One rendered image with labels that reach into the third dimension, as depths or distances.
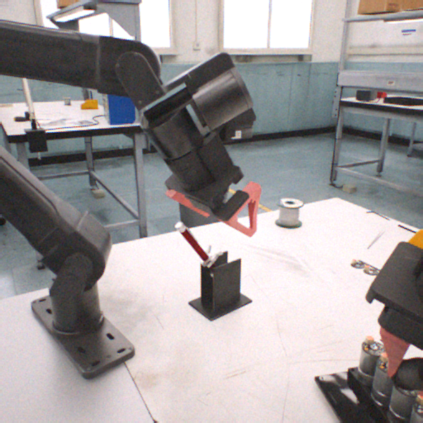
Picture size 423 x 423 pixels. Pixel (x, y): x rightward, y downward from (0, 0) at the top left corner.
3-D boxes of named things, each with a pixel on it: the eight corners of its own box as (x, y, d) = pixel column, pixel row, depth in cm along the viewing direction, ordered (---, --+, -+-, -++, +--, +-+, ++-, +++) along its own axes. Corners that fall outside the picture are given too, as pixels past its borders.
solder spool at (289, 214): (281, 216, 98) (282, 196, 96) (306, 221, 95) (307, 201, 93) (270, 225, 93) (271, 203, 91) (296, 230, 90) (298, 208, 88)
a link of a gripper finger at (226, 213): (244, 206, 62) (218, 161, 56) (280, 221, 56) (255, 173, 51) (215, 240, 60) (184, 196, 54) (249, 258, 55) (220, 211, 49)
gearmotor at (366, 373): (363, 393, 46) (370, 356, 44) (351, 377, 48) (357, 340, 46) (383, 390, 46) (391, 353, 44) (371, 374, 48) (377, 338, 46)
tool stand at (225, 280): (201, 318, 67) (167, 282, 60) (240, 272, 69) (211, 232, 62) (225, 336, 62) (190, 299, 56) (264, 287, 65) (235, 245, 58)
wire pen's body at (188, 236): (211, 276, 62) (174, 232, 55) (217, 268, 63) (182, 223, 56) (218, 280, 61) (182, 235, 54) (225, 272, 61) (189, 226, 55)
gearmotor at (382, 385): (379, 414, 43) (386, 375, 41) (365, 396, 45) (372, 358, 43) (400, 411, 44) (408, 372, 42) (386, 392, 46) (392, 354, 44)
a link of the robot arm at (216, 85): (245, 102, 53) (201, 10, 49) (259, 110, 45) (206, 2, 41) (168, 146, 55) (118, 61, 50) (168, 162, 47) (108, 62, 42)
